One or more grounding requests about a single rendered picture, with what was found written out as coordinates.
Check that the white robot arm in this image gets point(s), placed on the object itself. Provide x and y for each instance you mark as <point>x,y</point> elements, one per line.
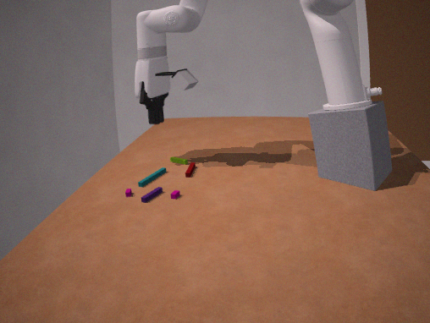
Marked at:
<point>331,35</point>

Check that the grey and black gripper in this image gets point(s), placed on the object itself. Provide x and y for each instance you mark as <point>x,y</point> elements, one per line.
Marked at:
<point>152,86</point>

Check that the turquoise rod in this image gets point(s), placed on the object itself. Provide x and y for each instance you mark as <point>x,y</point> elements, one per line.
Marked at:
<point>151,177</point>

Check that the lime green rod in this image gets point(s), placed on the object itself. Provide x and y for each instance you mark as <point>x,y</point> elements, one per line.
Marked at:
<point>178,160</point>

